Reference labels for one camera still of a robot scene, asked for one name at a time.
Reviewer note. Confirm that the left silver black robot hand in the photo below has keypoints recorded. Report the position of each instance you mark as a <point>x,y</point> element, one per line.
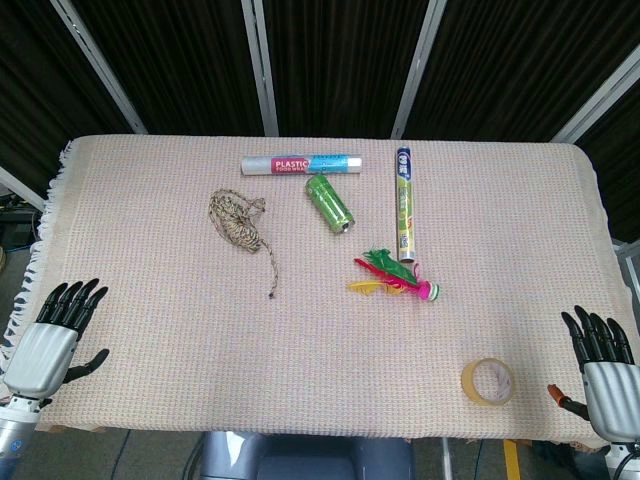
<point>42,354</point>

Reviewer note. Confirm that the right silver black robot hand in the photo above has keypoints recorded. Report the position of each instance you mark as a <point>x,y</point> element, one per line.
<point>611,395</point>

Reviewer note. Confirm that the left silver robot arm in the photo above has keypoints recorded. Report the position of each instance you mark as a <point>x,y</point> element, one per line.
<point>15,430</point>

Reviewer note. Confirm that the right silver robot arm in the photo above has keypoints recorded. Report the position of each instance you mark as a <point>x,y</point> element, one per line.
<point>622,460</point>

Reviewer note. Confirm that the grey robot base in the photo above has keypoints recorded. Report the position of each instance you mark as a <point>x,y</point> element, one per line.
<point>305,457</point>

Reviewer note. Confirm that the colourful feather shuttlecock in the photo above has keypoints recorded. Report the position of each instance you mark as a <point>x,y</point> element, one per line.
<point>395,280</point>

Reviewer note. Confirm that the clear yellowish tape roll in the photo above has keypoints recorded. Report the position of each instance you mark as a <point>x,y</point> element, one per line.
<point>487,381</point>

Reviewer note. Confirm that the brown white twine bundle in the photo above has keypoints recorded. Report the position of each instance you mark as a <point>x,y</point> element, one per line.
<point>237,222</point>

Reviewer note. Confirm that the beige woven tablecloth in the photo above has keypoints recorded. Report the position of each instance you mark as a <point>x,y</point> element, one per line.
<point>310,320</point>

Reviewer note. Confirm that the green yellow wrap roll box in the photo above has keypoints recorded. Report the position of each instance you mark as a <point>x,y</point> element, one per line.
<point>406,202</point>

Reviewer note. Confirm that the plastic food wrap roll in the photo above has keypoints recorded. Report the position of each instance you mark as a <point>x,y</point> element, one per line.
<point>301,164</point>

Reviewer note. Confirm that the black folding screen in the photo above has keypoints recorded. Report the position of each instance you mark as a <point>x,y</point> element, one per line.
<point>320,60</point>

